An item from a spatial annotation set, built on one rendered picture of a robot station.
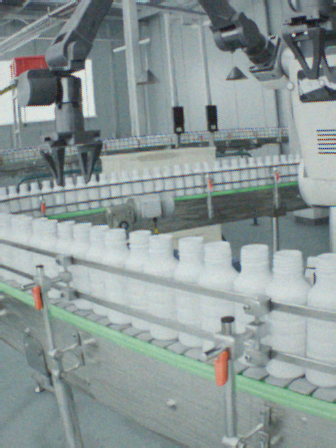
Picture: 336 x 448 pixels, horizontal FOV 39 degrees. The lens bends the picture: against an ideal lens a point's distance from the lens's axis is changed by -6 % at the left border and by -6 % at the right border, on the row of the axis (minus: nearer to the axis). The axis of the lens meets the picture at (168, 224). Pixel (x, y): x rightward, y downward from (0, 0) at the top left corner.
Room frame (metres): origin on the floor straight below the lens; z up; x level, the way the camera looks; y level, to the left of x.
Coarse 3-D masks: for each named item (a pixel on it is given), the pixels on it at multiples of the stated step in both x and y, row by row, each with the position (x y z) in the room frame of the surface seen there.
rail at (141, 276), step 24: (0, 240) 1.16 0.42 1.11; (0, 264) 1.18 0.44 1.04; (96, 264) 0.84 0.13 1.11; (192, 288) 0.67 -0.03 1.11; (216, 288) 0.64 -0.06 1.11; (120, 312) 0.80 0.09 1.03; (144, 312) 0.76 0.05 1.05; (288, 312) 0.55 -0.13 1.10; (312, 312) 0.52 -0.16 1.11; (288, 360) 0.55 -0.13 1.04; (312, 360) 0.52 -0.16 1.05
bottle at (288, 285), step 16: (288, 256) 0.57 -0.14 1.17; (288, 272) 0.57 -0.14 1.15; (272, 288) 0.58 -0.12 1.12; (288, 288) 0.56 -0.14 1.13; (304, 288) 0.57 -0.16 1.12; (304, 304) 0.56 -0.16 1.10; (272, 320) 0.57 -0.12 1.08; (288, 320) 0.56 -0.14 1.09; (304, 320) 0.56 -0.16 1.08; (272, 336) 0.57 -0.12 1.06; (288, 336) 0.56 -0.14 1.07; (304, 336) 0.56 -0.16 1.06; (288, 352) 0.56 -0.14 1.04; (304, 352) 0.56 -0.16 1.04; (272, 368) 0.57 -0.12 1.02; (288, 368) 0.56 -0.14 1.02; (304, 368) 0.56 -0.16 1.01
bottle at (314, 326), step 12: (324, 264) 0.53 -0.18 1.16; (324, 276) 0.53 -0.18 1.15; (312, 288) 0.55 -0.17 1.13; (324, 288) 0.53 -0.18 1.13; (312, 300) 0.54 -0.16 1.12; (324, 300) 0.52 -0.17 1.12; (312, 324) 0.54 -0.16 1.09; (324, 324) 0.52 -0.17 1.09; (312, 336) 0.53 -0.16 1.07; (324, 336) 0.52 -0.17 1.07; (312, 348) 0.53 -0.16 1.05; (324, 348) 0.52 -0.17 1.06; (324, 360) 0.52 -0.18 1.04; (312, 372) 0.53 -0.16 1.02; (312, 384) 0.54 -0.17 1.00; (324, 384) 0.52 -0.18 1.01
